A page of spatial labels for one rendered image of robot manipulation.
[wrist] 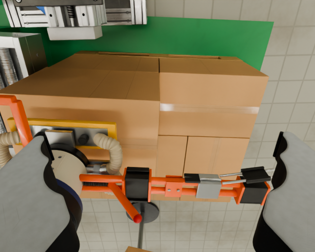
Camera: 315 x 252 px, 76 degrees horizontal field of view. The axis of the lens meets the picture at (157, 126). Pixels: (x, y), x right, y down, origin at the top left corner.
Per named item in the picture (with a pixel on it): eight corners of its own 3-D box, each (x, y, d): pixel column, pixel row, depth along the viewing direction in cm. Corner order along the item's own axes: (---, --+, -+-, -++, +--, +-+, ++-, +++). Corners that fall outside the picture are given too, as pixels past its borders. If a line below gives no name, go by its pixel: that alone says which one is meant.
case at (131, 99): (60, 131, 127) (23, 176, 92) (46, 66, 107) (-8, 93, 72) (156, 135, 128) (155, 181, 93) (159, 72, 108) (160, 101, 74)
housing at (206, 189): (193, 188, 66) (195, 199, 62) (196, 172, 63) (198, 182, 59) (214, 188, 66) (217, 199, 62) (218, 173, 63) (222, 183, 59)
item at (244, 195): (231, 192, 67) (236, 204, 62) (236, 175, 63) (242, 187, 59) (256, 193, 67) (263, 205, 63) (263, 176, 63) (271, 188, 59)
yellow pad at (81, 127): (18, 142, 70) (9, 151, 65) (9, 116, 65) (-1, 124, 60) (117, 146, 70) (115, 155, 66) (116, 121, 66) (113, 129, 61)
